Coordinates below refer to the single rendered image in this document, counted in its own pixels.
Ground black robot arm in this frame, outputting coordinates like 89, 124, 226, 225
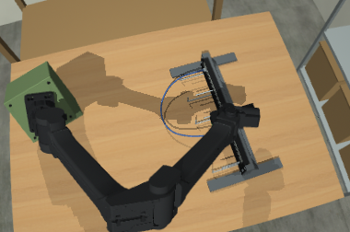
25, 91, 261, 232

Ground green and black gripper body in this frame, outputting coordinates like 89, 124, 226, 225
209, 110, 219, 124

